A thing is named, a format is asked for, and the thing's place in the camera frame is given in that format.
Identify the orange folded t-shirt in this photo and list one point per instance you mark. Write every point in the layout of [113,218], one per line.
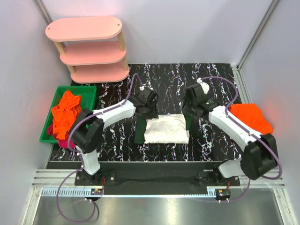
[252,116]

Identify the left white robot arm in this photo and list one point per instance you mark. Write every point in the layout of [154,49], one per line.
[86,132]

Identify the white and green t-shirt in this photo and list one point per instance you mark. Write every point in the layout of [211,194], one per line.
[166,129]

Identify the orange t-shirt in bin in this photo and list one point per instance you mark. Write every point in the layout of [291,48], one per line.
[65,114]

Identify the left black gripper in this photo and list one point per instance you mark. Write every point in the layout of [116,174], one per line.
[147,112]

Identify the aluminium corner frame post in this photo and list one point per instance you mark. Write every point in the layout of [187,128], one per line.
[259,30]

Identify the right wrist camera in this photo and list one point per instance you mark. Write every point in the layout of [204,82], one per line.
[205,86]

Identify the pink three-tier wooden shelf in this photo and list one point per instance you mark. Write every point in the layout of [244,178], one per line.
[92,48]

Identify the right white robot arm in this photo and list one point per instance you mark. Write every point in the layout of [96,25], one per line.
[259,152]

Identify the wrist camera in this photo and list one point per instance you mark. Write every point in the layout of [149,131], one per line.
[205,86]
[142,88]

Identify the magenta t-shirt in bin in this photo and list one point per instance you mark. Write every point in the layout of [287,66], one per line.
[63,143]

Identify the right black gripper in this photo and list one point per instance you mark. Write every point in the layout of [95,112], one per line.
[189,110]

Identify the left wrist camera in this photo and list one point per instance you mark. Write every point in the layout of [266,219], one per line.
[142,88]

